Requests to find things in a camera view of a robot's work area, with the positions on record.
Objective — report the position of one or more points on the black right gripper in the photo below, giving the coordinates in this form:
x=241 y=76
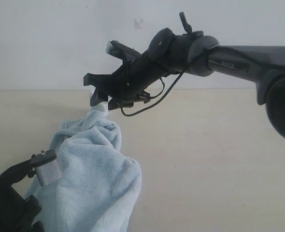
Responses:
x=126 y=85

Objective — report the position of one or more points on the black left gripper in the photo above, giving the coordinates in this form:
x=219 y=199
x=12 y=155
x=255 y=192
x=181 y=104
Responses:
x=16 y=213

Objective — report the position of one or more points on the light blue fluffy towel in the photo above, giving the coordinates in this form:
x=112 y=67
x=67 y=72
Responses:
x=99 y=185

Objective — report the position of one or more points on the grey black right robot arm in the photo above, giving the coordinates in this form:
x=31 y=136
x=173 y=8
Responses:
x=196 y=54

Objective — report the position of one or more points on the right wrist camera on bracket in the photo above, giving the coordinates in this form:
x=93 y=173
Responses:
x=121 y=51

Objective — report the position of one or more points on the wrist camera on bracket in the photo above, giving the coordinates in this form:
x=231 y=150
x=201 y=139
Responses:
x=44 y=165
x=121 y=51

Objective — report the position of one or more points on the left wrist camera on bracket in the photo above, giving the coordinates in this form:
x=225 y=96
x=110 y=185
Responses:
x=44 y=165

